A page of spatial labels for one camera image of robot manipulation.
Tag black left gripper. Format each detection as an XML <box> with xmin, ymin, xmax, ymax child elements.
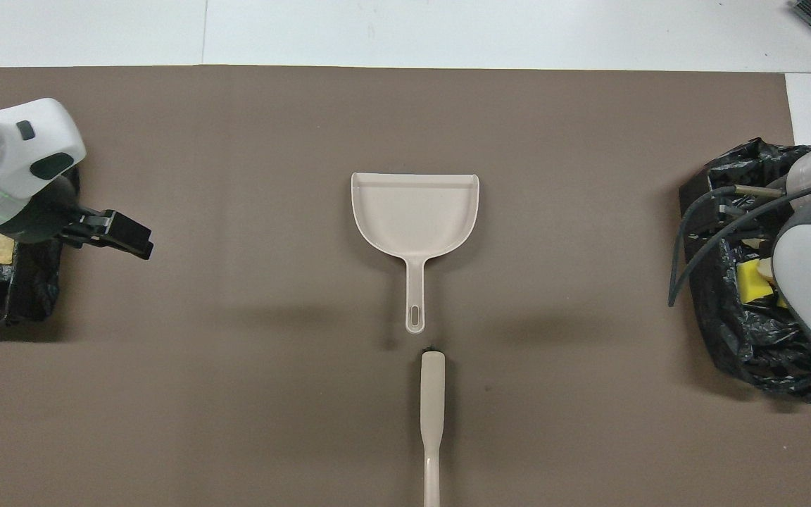
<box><xmin>8</xmin><ymin>176</ymin><xmax>154</xmax><ymax>260</ymax></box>

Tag brown table mat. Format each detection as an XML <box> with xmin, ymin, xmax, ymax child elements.
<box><xmin>0</xmin><ymin>65</ymin><xmax>811</xmax><ymax>507</ymax></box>

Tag black bag lined bin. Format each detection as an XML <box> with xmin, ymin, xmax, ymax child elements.
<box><xmin>679</xmin><ymin>137</ymin><xmax>811</xmax><ymax>404</ymax></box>
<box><xmin>0</xmin><ymin>165</ymin><xmax>81</xmax><ymax>328</ymax></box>

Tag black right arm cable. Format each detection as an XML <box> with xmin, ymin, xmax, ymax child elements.
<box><xmin>668</xmin><ymin>176</ymin><xmax>811</xmax><ymax>308</ymax></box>

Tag beige plastic dustpan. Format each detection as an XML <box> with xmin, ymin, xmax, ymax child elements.
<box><xmin>351</xmin><ymin>172</ymin><xmax>480</xmax><ymax>334</ymax></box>

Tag beige hand brush black bristles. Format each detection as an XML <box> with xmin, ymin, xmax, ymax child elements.
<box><xmin>420</xmin><ymin>347</ymin><xmax>446</xmax><ymax>507</ymax></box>

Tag rounded yellow sponge piece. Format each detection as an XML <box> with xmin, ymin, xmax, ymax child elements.
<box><xmin>738</xmin><ymin>259</ymin><xmax>776</xmax><ymax>304</ymax></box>

